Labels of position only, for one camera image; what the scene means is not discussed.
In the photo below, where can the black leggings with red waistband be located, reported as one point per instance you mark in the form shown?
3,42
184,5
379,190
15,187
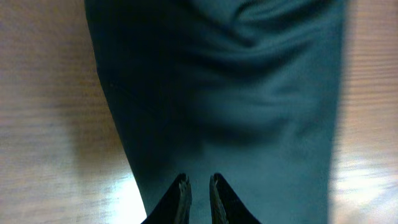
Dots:
247,89

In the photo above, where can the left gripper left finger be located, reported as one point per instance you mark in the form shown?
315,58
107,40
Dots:
174,206

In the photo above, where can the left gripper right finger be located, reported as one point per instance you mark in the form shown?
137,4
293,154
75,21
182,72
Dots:
226,206

